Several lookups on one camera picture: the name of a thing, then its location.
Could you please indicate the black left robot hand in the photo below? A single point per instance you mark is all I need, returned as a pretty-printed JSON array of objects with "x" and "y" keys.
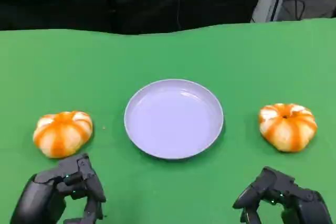
[{"x": 39, "y": 197}]

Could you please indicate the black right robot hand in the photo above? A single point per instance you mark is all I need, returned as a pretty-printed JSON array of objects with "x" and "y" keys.
[{"x": 302, "y": 203}]

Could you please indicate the orange white toy bread roll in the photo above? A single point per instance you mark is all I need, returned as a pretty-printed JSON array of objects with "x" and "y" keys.
[
  {"x": 63, "y": 134},
  {"x": 287, "y": 129}
]

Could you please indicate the lilac plate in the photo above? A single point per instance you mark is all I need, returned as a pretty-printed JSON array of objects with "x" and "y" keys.
[{"x": 173, "y": 119}]

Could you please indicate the green table cloth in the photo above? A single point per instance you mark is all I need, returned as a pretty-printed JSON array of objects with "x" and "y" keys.
[{"x": 168, "y": 56}]

